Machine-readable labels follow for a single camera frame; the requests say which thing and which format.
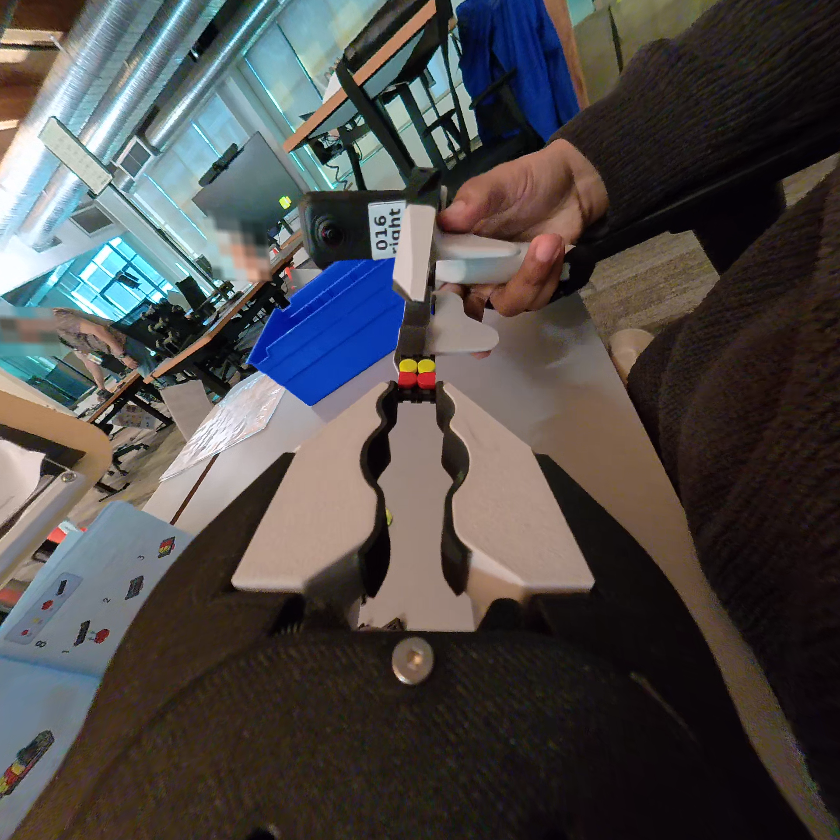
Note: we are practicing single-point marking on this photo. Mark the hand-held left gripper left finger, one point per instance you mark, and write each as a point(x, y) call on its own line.
point(315, 512)

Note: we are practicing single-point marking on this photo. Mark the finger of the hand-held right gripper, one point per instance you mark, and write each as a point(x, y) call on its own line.
point(456, 334)
point(415, 256)

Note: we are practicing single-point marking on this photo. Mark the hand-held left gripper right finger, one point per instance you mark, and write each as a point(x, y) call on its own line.
point(518, 518)

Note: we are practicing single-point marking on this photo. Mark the short black lego assembly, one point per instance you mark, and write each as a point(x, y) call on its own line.
point(417, 380)

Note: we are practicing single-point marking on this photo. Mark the light blue instruction booklet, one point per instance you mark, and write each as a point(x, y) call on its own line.
point(98, 558)

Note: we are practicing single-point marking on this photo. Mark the person's right forearm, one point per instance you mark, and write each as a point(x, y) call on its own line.
point(709, 98)

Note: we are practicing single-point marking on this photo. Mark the person's right hand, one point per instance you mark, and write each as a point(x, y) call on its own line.
point(538, 197)

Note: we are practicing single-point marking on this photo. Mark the black monitor screen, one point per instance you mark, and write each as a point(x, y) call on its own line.
point(262, 177)

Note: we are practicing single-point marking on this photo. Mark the blue plastic bin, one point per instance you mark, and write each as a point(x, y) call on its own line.
point(328, 328)

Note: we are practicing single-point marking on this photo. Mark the clear plastic bag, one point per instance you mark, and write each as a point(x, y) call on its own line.
point(229, 420)

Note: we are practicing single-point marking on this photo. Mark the black webcam bar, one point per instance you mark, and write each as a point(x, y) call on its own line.
point(220, 167)

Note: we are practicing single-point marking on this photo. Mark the wooden desk black legs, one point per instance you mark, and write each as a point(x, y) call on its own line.
point(394, 39)
point(223, 321)

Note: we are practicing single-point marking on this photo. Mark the person's beige shoe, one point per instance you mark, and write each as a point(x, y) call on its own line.
point(630, 348)

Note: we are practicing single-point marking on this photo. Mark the blue jacket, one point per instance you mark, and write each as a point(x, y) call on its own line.
point(512, 65)

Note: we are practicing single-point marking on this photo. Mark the beige chair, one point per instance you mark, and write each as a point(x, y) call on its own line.
point(92, 453)

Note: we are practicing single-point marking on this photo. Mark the person's dark knit sweater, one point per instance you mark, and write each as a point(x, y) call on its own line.
point(754, 459)

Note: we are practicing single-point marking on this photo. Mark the white hanging sign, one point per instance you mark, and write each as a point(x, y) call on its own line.
point(75, 156)

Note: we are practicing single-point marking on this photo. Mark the silver ventilation ducts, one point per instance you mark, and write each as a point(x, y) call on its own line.
point(98, 65)

